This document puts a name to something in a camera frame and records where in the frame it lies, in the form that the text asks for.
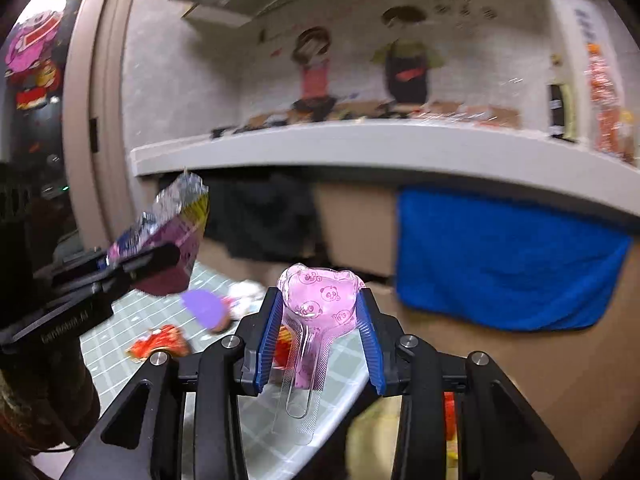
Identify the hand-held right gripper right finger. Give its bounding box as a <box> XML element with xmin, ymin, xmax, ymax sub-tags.
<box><xmin>356</xmin><ymin>287</ymin><xmax>581</xmax><ymax>480</ymax></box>

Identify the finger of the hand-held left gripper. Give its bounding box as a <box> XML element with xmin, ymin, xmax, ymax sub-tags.
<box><xmin>97</xmin><ymin>243</ymin><xmax>182</xmax><ymax>292</ymax></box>

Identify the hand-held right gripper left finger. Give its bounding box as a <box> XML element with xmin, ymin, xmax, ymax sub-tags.
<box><xmin>60</xmin><ymin>287</ymin><xmax>287</xmax><ymax>480</ymax></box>

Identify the purple foil snack wrapper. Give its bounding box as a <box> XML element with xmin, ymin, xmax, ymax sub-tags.
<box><xmin>107</xmin><ymin>170</ymin><xmax>210</xmax><ymax>297</ymax></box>

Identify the pink heart lollipop wrapper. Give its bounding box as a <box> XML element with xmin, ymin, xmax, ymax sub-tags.
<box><xmin>272</xmin><ymin>265</ymin><xmax>368</xmax><ymax>447</ymax></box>

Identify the yellow plastic bag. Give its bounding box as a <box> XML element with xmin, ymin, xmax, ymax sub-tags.
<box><xmin>347</xmin><ymin>400</ymin><xmax>461</xmax><ymax>480</ymax></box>

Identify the person's left forearm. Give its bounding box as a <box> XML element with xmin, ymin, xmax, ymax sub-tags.
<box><xmin>0</xmin><ymin>335</ymin><xmax>104</xmax><ymax>454</ymax></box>

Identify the white pink wrapper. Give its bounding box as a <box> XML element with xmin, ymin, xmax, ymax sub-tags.
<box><xmin>231</xmin><ymin>282</ymin><xmax>267</xmax><ymax>313</ymax></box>

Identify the grey-green checked tablecloth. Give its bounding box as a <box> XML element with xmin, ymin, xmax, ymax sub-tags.
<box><xmin>80</xmin><ymin>260</ymin><xmax>372</xmax><ymax>480</ymax></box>

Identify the purple round wrapper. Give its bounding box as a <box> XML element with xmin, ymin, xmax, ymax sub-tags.
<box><xmin>180</xmin><ymin>289</ymin><xmax>234</xmax><ymax>334</ymax></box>

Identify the red crumpled wrapper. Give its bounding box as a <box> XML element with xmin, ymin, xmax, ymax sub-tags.
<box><xmin>125</xmin><ymin>324</ymin><xmax>191</xmax><ymax>362</ymax></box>

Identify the black cloth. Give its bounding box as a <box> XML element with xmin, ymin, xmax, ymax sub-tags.
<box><xmin>204</xmin><ymin>167</ymin><xmax>327</xmax><ymax>264</ymax></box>

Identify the brown cardboard panel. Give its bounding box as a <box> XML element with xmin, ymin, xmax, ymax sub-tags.
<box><xmin>199</xmin><ymin>180</ymin><xmax>640</xmax><ymax>480</ymax></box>

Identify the blue towel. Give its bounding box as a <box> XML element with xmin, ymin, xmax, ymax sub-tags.
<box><xmin>396</xmin><ymin>187</ymin><xmax>634</xmax><ymax>332</ymax></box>

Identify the white counter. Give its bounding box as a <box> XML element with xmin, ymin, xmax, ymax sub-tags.
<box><xmin>131</xmin><ymin>119</ymin><xmax>640</xmax><ymax>235</ymax></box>

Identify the orange red wrapped item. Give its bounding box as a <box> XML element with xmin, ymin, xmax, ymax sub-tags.
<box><xmin>584</xmin><ymin>42</ymin><xmax>639</xmax><ymax>165</ymax></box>

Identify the colourful wall poster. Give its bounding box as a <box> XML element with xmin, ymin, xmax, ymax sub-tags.
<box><xmin>0</xmin><ymin>0</ymin><xmax>101</xmax><ymax>117</ymax></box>

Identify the pink figure wall sticker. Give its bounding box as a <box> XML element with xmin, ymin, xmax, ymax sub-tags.
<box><xmin>289</xmin><ymin>26</ymin><xmax>339</xmax><ymax>117</ymax></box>

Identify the green black figure wall sticker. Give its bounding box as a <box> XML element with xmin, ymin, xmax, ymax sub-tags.
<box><xmin>371</xmin><ymin>6</ymin><xmax>446</xmax><ymax>107</ymax></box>

